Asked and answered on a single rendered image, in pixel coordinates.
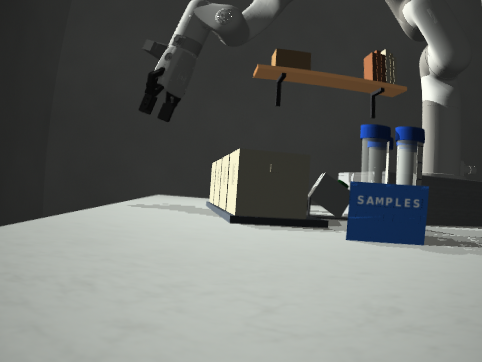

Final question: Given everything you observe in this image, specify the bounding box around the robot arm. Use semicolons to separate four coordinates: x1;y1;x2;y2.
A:
142;0;477;179

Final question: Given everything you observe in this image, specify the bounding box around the beige bucket adapter with holes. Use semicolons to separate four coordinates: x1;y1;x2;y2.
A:
226;149;310;219

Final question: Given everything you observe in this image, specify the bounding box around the blue tube rack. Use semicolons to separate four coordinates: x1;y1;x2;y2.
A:
346;181;429;245

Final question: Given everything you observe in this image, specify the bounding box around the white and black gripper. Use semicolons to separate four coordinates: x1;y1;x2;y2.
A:
139;45;198;122

